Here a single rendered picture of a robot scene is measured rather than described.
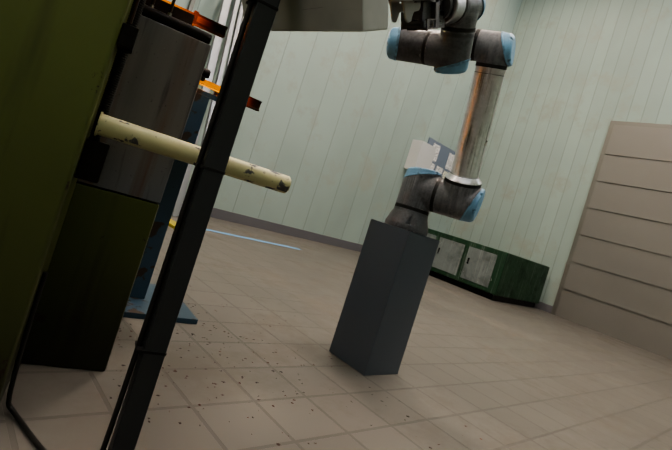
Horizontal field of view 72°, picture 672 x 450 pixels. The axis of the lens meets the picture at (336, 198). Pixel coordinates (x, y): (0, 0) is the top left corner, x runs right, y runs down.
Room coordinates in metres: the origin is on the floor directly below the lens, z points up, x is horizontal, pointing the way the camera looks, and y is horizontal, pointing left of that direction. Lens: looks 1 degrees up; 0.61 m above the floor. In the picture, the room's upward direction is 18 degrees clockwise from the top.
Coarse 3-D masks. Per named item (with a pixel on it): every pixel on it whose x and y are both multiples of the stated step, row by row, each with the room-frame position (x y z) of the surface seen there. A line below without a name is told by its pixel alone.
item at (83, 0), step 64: (0, 0) 0.80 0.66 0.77; (64, 0) 0.84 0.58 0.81; (128, 0) 0.88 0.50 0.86; (0, 64) 0.81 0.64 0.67; (64, 64) 0.85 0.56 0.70; (0, 128) 0.82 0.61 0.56; (64, 128) 0.86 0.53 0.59; (0, 192) 0.84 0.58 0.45; (64, 192) 0.88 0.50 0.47; (0, 256) 0.85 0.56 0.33; (0, 320) 0.86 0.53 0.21; (0, 384) 0.88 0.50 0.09
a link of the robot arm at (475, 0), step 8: (472, 0) 1.13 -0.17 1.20; (480, 0) 1.16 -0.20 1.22; (472, 8) 1.14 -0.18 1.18; (480, 8) 1.17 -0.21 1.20; (464, 16) 1.14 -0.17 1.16; (472, 16) 1.16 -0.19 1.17; (480, 16) 1.20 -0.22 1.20; (448, 24) 1.18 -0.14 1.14; (456, 24) 1.17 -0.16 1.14; (464, 24) 1.17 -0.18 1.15; (472, 24) 1.17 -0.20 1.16
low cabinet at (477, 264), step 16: (448, 240) 7.12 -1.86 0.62; (464, 240) 6.93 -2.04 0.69; (448, 256) 7.06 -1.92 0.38; (464, 256) 6.87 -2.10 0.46; (480, 256) 6.69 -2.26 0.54; (496, 256) 6.52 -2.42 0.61; (512, 256) 6.52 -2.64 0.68; (432, 272) 7.24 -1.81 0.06; (448, 272) 7.00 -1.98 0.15; (464, 272) 6.81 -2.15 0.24; (480, 272) 6.63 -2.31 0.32; (496, 272) 6.47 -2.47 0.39; (512, 272) 6.62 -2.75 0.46; (528, 272) 6.97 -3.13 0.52; (544, 272) 7.35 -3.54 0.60; (464, 288) 6.80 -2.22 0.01; (480, 288) 6.58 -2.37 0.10; (496, 288) 6.42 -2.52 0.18; (512, 288) 6.73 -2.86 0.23; (528, 288) 7.08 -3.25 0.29; (528, 304) 7.29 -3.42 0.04
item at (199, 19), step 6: (192, 12) 1.33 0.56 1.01; (198, 12) 1.33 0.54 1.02; (198, 18) 1.34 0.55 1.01; (204, 18) 1.34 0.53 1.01; (192, 24) 1.35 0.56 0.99; (198, 24) 1.34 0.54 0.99; (204, 24) 1.35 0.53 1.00; (210, 24) 1.36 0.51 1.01; (216, 24) 1.36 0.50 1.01; (210, 30) 1.36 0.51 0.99; (216, 30) 1.37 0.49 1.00; (222, 30) 1.38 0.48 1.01; (222, 36) 1.38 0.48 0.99
